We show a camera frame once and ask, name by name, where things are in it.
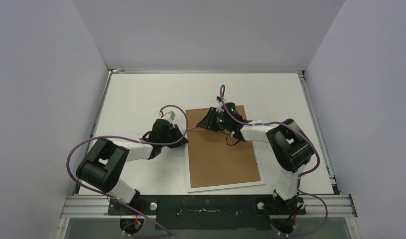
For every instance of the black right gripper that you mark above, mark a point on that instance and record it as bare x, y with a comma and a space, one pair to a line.
210, 119

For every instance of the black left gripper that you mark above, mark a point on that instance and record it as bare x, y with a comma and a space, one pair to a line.
176, 131

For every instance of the white picture frame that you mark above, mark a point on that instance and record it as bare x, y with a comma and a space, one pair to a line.
222, 188

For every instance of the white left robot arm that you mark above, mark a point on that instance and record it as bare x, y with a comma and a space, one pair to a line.
104, 163

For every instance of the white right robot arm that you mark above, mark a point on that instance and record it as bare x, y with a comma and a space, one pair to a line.
287, 140

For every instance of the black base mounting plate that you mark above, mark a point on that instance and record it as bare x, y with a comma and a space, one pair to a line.
219, 212

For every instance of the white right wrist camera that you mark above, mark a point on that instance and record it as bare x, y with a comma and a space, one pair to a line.
221, 101

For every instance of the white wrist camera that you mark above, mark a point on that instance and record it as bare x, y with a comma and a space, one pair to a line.
168, 116
221, 101

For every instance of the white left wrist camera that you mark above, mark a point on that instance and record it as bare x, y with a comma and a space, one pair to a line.
168, 116

